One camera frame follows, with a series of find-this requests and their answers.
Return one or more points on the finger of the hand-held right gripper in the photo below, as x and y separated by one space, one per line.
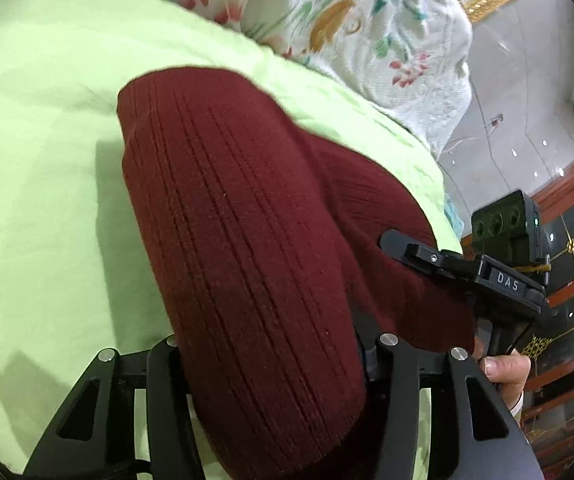
427 257

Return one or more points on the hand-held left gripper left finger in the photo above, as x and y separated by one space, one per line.
167 410

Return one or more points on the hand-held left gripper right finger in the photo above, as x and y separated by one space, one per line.
392 375

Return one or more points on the maroon hooded knit sweater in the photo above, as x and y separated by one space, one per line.
267 260

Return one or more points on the person's right hand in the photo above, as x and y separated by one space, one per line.
507 372

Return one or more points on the light blue floral sheet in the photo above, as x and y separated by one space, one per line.
453 220

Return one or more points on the dark wooden cabinet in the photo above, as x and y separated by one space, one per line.
572 270

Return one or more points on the white floral quilt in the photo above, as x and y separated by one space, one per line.
367 25

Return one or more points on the light green bed sheet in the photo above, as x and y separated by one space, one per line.
42 160

